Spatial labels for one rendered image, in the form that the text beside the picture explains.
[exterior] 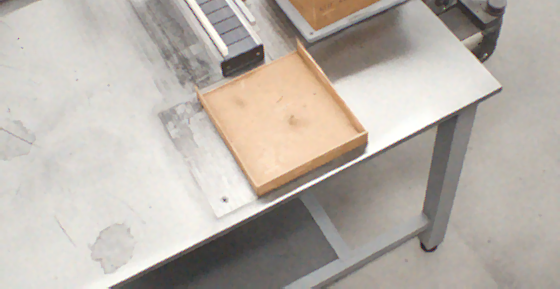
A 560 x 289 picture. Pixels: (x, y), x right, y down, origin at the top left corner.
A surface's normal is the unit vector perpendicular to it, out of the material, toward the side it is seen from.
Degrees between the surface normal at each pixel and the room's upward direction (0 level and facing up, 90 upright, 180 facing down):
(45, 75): 0
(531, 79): 0
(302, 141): 0
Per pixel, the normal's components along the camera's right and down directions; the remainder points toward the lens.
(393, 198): -0.07, -0.57
